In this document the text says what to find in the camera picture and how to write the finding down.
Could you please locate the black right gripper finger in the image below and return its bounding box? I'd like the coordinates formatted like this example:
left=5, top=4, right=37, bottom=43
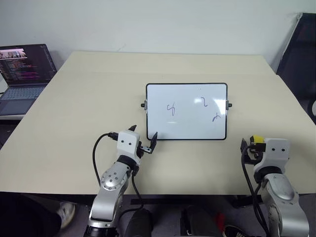
left=249, top=142, right=267, bottom=152

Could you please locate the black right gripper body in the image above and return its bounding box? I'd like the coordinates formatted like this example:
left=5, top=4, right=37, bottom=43
left=246, top=149, right=263, bottom=164

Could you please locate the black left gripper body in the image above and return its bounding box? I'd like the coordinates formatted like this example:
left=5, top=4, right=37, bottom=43
left=136, top=140, right=153, bottom=158

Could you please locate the yellow and black box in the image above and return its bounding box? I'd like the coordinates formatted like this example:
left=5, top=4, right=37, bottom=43
left=249, top=134, right=267, bottom=145

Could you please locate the dark rounded shape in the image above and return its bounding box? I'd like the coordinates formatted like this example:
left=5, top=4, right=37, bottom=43
left=127, top=208, right=153, bottom=237

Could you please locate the black shoe with white stripes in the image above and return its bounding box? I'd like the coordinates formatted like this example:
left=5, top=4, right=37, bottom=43
left=223, top=224, right=248, bottom=237

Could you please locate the white sneaker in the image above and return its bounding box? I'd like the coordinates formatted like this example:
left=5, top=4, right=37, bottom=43
left=57, top=201, right=76, bottom=230

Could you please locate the open grey laptop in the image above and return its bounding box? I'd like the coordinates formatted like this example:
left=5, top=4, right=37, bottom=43
left=0, top=43, right=58, bottom=117

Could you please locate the dark trouser leg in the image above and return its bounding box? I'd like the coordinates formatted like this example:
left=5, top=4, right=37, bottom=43
left=0, top=193, right=62, bottom=237

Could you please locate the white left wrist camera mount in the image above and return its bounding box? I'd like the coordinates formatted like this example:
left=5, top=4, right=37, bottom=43
left=116, top=130, right=142, bottom=165

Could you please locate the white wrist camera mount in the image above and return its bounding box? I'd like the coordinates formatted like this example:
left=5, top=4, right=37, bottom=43
left=253, top=138, right=290, bottom=174
left=116, top=130, right=142, bottom=165

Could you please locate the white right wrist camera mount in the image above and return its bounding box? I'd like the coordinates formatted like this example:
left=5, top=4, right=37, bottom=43
left=253, top=138, right=290, bottom=174

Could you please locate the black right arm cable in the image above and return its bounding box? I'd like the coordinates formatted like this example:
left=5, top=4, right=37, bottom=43
left=240, top=139, right=272, bottom=235

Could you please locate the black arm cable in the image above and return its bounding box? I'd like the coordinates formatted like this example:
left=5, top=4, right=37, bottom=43
left=240, top=139, right=272, bottom=235
left=92, top=132, right=145, bottom=216

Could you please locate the whiteboard with black frame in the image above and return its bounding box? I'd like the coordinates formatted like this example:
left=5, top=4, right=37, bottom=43
left=140, top=82, right=233, bottom=141

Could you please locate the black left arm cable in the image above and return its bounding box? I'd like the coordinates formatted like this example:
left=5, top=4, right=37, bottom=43
left=92, top=132, right=145, bottom=216

